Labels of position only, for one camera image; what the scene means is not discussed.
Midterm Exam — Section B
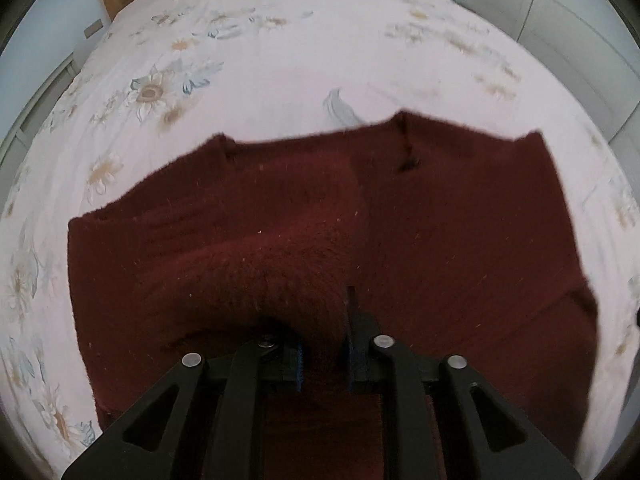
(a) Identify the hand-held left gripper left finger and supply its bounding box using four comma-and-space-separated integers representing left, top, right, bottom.
61, 321, 306, 480

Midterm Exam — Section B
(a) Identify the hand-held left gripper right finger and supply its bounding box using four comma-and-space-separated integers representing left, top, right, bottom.
345, 286, 581, 480

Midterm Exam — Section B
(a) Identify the dark red knitted sweater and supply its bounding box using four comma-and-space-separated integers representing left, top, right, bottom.
67, 110, 601, 480

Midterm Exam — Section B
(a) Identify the floral white bed sheet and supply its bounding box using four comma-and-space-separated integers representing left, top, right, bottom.
0, 0, 640, 480

